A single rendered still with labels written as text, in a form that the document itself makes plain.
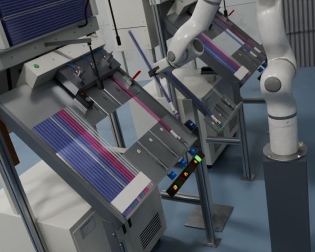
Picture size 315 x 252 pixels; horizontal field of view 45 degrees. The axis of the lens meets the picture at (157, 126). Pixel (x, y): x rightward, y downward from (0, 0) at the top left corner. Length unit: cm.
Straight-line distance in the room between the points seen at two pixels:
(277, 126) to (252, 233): 93
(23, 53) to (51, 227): 77
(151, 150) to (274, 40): 71
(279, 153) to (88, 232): 93
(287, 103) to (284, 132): 14
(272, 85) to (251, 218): 120
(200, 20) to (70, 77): 62
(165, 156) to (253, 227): 91
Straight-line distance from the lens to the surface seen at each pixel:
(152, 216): 230
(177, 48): 166
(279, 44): 161
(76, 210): 185
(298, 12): 498
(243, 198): 274
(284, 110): 167
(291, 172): 178
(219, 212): 262
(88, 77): 182
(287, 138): 173
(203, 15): 165
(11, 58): 169
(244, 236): 244
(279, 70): 157
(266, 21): 157
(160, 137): 186
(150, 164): 173
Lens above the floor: 161
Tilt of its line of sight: 24 degrees down
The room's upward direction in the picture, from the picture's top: 12 degrees counter-clockwise
